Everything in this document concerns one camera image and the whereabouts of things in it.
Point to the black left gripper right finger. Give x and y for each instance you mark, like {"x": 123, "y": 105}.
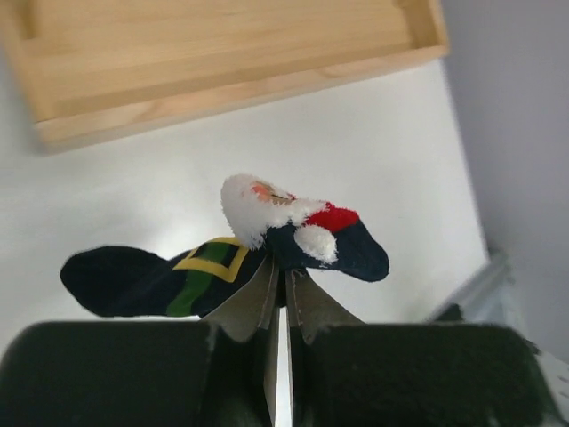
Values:
{"x": 345, "y": 372}

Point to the aluminium mounting rail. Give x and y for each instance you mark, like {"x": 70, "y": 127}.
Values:
{"x": 488, "y": 297}

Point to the navy santa sock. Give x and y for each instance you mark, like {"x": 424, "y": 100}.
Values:
{"x": 267, "y": 222}

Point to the wooden hanger stand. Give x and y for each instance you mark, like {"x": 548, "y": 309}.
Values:
{"x": 96, "y": 71}

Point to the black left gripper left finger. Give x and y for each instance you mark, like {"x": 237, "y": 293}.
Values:
{"x": 218, "y": 371}

